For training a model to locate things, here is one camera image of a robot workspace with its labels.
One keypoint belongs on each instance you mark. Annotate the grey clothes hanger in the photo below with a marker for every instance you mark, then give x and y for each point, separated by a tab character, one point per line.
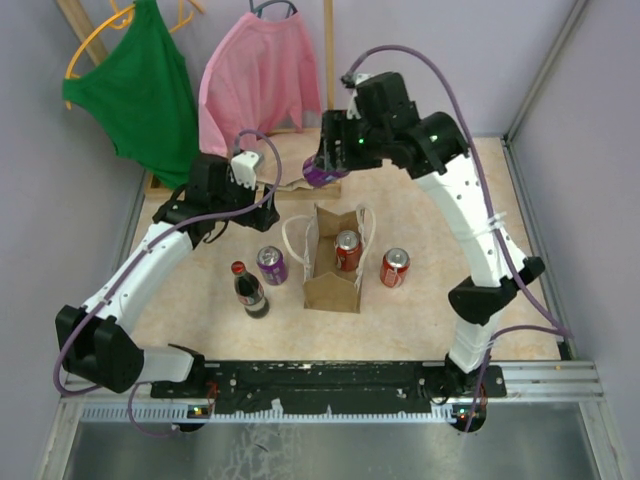
272	10

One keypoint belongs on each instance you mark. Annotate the aluminium corner post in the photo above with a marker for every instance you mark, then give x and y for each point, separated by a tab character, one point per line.
567	31

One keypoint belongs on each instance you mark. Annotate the white cable duct strip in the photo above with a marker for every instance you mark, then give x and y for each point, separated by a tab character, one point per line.
198	412

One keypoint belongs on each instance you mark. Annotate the pink t-shirt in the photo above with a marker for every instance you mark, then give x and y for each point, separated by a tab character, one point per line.
261	74

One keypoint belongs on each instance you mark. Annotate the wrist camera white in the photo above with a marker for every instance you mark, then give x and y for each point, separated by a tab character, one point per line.
244	167
351	81

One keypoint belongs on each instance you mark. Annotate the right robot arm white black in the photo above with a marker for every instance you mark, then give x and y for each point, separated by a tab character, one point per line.
381	123

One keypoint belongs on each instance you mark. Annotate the glass cola bottle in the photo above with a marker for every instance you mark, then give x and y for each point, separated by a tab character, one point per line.
249	291

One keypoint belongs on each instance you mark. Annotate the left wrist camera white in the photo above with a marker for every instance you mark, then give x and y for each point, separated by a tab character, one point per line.
244	167

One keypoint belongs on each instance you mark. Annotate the red cola can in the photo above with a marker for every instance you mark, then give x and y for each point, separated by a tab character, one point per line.
348	250
394	267

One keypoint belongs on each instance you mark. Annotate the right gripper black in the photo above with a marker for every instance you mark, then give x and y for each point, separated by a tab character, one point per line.
336	127

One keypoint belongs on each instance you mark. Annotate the purple fanta can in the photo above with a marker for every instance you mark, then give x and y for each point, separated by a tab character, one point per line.
318	178
271	263

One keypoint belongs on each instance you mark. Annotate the folded beige cloth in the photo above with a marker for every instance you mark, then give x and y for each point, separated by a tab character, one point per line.
294	149

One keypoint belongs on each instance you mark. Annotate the green tank top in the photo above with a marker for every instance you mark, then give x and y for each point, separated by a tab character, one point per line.
141	96

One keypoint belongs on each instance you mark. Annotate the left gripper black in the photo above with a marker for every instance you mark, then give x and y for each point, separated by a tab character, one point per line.
260	217

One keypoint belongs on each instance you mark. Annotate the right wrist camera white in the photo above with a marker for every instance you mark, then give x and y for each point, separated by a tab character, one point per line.
351	81

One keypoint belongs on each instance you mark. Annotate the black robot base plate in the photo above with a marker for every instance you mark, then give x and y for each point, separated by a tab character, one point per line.
311	386

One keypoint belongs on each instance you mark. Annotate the aluminium frame rail front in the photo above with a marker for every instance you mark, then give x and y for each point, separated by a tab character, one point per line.
526	381

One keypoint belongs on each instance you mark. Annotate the wooden clothes rack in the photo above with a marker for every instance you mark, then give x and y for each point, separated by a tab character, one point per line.
198	28

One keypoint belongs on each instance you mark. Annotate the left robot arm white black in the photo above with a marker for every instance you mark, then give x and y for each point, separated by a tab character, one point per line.
95	338

